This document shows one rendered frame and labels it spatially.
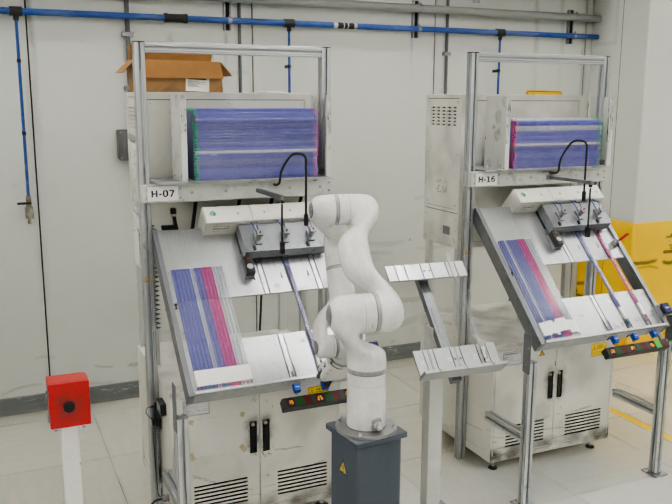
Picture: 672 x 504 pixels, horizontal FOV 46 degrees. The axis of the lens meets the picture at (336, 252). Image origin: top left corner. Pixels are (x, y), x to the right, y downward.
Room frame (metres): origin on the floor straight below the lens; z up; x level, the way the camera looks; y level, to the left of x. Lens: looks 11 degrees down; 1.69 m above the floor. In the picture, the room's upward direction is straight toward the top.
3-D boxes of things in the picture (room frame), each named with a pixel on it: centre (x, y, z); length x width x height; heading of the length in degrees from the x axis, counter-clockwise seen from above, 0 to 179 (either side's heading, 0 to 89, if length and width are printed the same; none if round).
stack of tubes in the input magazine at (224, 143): (3.15, 0.33, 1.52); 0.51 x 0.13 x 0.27; 114
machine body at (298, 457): (3.24, 0.43, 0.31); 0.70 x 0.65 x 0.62; 114
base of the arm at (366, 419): (2.31, -0.09, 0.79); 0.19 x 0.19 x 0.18
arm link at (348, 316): (2.30, -0.06, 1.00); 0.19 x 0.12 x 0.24; 104
